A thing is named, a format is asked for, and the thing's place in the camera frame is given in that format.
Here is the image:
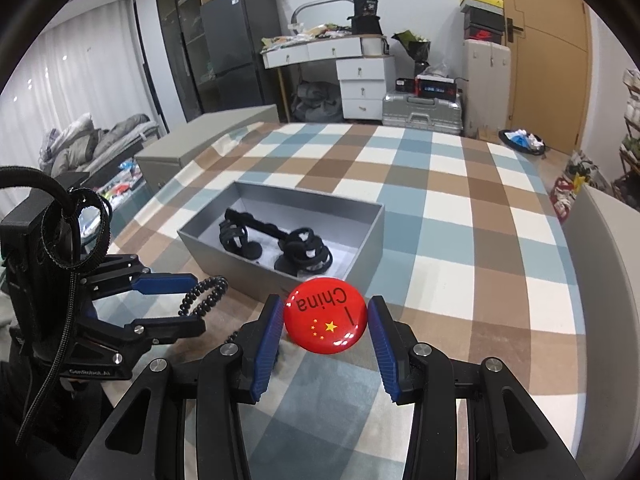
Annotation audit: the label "grey cardboard box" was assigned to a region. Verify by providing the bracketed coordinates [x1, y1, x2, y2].
[178, 181, 385, 300]

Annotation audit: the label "black bead bracelet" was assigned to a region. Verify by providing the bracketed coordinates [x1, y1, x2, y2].
[178, 275, 230, 319]

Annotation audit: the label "black gift bag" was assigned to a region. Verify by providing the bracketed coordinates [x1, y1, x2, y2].
[348, 0, 382, 36]

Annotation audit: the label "black hair tie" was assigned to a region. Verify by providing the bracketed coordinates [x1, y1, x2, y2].
[273, 226, 334, 276]

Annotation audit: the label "plaid bed cover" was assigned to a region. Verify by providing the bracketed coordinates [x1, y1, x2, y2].
[112, 124, 586, 479]

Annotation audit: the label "black refrigerator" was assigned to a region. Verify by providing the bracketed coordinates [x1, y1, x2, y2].
[201, 0, 282, 110]

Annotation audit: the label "black red shoe box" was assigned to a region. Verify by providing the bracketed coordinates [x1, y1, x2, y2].
[414, 74, 458, 102]

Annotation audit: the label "white upright suitcase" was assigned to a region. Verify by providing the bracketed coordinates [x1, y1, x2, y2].
[461, 39, 511, 138]

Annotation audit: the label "red China badge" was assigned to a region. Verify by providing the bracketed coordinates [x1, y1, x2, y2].
[283, 278, 368, 354]

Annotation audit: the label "white dressing desk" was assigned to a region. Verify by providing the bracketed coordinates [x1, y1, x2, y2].
[262, 35, 396, 122]

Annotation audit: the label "silver aluminium suitcase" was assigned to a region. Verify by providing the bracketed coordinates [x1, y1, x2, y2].
[382, 92, 463, 136]

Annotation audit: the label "black flower bouquet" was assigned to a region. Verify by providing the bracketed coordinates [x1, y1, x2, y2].
[392, 30, 431, 76]

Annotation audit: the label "stacked shoe boxes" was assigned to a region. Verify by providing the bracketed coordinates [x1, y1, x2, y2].
[460, 0, 506, 44]

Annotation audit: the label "black basket with items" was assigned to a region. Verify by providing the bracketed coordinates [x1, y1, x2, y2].
[498, 129, 547, 156]

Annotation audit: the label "wooden door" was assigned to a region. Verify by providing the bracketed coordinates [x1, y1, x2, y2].
[503, 0, 591, 154]

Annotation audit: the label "grey left nightstand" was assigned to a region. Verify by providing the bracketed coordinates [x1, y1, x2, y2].
[134, 105, 279, 195]

